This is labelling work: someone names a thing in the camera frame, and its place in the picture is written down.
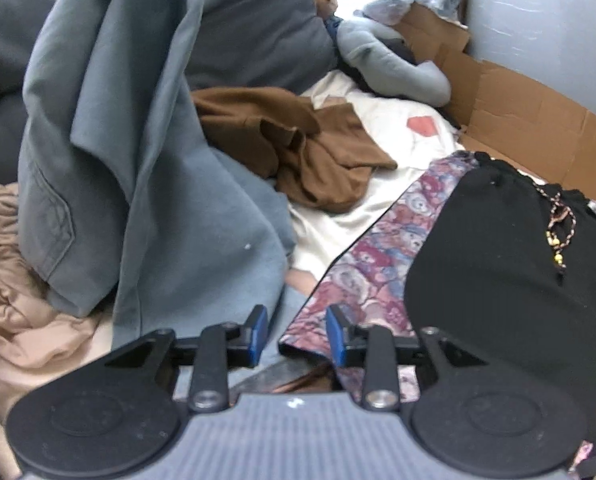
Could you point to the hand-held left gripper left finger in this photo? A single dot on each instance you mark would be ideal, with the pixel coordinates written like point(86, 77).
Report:
point(258, 335)

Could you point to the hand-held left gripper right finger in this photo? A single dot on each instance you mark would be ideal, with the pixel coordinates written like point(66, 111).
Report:
point(335, 337)

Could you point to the black pants with floral lining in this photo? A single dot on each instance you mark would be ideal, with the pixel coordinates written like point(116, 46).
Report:
point(478, 285)

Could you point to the brown garment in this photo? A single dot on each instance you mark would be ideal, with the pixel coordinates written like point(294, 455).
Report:
point(328, 160)

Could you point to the grey-blue garment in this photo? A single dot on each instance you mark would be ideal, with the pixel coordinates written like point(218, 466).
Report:
point(127, 160)

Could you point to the beige garment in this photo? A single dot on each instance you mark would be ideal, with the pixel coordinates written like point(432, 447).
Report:
point(22, 320)

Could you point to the cream bear print blanket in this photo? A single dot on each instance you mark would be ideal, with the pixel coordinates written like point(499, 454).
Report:
point(403, 110)

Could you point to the flattened cardboard sheet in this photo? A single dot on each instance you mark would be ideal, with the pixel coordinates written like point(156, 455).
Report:
point(518, 110)

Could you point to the grey neck pillow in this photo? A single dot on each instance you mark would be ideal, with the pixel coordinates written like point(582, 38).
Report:
point(378, 45)

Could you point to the brown teddy bear toy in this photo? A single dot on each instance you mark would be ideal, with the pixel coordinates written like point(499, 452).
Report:
point(325, 2)

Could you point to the clear plastic bag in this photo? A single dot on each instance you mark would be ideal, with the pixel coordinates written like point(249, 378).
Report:
point(385, 5)

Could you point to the grey plastic-wrapped panel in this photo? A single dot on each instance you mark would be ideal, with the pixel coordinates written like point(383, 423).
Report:
point(543, 25)

